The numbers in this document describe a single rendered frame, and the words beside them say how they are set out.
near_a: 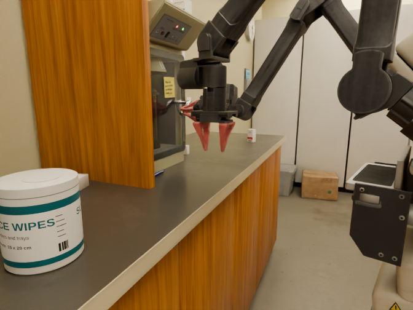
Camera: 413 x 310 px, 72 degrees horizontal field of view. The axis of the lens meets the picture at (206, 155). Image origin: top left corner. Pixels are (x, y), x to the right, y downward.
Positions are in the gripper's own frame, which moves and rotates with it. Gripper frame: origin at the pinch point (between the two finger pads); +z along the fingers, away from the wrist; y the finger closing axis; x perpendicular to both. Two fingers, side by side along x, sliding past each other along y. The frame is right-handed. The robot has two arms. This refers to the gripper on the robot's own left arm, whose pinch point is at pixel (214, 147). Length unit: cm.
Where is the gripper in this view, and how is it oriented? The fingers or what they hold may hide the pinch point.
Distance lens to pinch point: 71.7
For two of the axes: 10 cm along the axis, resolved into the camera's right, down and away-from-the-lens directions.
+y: -9.2, -0.8, 3.9
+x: -4.0, 1.9, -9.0
